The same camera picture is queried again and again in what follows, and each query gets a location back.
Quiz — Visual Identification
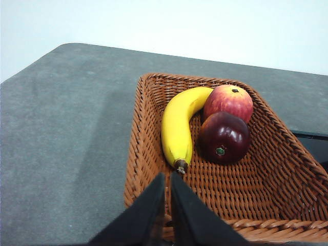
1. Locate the red yellow apple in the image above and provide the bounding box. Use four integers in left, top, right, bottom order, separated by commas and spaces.
203, 85, 254, 125

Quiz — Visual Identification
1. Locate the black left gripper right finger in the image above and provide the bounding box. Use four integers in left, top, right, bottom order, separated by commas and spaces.
170, 170, 248, 245

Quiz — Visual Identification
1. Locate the black rectangular tray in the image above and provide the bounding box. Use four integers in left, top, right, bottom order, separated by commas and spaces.
291, 130, 328, 167

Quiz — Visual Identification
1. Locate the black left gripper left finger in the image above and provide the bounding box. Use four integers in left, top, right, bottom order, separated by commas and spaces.
88, 171, 166, 245

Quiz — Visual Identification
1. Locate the yellow banana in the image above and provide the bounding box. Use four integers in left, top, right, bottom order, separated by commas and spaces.
160, 86, 214, 174

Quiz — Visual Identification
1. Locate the brown wicker basket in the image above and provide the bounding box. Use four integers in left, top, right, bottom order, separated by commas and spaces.
123, 73, 328, 244

